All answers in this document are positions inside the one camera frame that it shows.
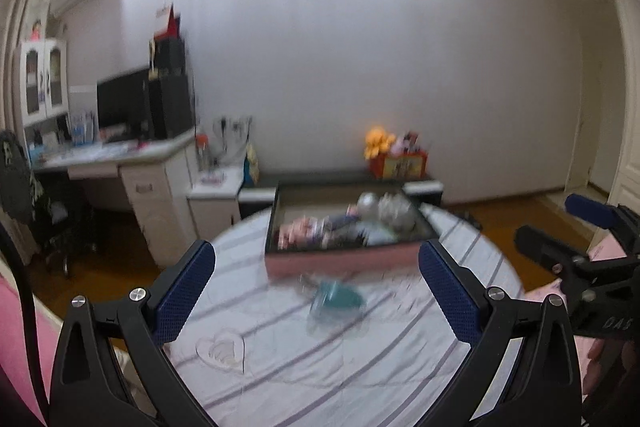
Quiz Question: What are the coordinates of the black cable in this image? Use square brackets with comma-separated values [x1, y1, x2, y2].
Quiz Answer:
[0, 227, 51, 408]

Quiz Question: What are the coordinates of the black office chair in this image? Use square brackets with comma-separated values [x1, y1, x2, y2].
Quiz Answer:
[0, 129, 96, 278]

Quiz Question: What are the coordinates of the pink storage box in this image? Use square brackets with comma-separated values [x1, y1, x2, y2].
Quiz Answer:
[264, 184, 441, 280]

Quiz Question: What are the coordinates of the wall power outlet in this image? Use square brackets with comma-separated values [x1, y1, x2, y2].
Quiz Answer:
[215, 114, 253, 130]

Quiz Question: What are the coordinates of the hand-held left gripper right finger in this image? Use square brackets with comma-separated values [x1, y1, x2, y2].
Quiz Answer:
[417, 238, 583, 427]

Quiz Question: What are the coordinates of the black computer tower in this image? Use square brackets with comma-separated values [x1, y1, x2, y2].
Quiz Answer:
[148, 74, 193, 140]

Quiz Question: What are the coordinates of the red box with yellow flowers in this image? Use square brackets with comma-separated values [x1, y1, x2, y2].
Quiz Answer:
[364, 127, 430, 180]

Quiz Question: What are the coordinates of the white desk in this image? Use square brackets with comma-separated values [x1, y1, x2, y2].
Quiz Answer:
[32, 137, 201, 268]

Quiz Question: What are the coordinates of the white nightstand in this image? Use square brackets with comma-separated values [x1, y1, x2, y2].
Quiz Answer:
[187, 167, 243, 233]

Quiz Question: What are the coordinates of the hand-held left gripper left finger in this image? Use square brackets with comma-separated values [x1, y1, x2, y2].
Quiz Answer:
[48, 239, 217, 427]

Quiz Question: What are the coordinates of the black low cabinet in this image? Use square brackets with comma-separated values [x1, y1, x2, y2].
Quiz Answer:
[239, 172, 445, 220]

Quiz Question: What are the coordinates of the black speaker box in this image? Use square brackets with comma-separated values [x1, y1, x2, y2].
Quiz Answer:
[151, 37, 187, 75]

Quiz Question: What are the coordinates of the pink blanket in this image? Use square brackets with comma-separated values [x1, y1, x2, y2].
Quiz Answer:
[0, 272, 56, 427]

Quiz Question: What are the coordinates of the bottle with orange cap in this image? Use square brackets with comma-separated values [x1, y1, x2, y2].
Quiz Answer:
[196, 133, 211, 172]

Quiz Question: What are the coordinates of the clear container with teal lid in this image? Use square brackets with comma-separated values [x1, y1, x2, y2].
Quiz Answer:
[300, 274, 368, 338]

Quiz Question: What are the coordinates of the white hutch cabinet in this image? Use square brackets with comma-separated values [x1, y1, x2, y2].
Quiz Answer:
[12, 38, 68, 128]

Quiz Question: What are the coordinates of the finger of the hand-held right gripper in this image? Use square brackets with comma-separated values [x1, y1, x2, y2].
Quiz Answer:
[514, 226, 601, 280]
[565, 193, 640, 233]

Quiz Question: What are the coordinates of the yellow blue bag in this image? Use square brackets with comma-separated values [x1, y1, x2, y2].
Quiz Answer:
[243, 144, 261, 185]

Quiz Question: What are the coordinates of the black computer monitor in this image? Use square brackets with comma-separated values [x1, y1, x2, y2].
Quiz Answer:
[96, 67, 153, 140]

